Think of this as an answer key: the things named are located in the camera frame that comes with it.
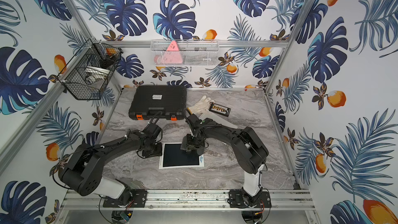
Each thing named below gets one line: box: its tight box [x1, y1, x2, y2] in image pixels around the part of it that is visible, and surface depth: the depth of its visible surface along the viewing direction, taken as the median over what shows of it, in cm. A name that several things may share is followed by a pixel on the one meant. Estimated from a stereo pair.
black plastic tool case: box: [128, 84, 188, 121], surface depth 106 cm
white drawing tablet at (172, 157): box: [158, 142, 205, 170], surface depth 89 cm
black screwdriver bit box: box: [208, 101, 232, 118], surface depth 109 cm
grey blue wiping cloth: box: [196, 147, 205, 156], surface depth 89 cm
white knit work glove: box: [186, 95, 215, 115], surface depth 112 cm
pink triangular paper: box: [160, 40, 183, 64], surface depth 92 cm
